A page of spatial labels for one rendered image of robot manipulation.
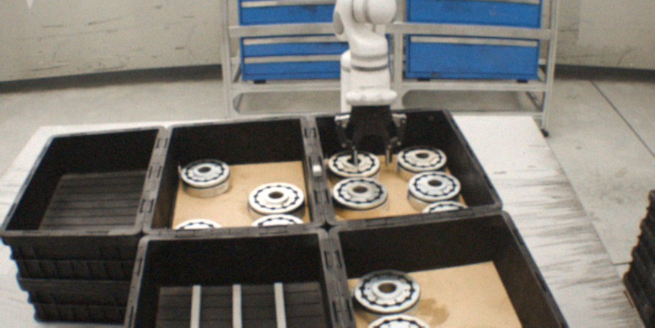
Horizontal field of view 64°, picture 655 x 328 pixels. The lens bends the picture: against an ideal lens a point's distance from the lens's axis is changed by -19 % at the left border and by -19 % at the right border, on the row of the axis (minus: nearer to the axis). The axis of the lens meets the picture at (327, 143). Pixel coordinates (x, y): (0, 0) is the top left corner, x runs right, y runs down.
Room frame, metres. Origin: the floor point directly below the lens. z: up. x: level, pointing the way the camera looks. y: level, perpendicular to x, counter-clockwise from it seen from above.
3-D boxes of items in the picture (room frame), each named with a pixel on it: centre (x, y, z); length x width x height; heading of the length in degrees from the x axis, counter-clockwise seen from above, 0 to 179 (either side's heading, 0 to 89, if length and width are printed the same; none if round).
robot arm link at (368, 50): (1.12, -0.07, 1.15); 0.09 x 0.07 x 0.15; 63
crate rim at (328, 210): (1.02, -0.13, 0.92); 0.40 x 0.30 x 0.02; 5
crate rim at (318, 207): (0.99, 0.17, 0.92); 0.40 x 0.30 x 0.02; 5
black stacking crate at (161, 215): (0.99, 0.17, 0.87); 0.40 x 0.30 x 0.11; 5
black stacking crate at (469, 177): (1.02, -0.13, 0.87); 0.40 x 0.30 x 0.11; 5
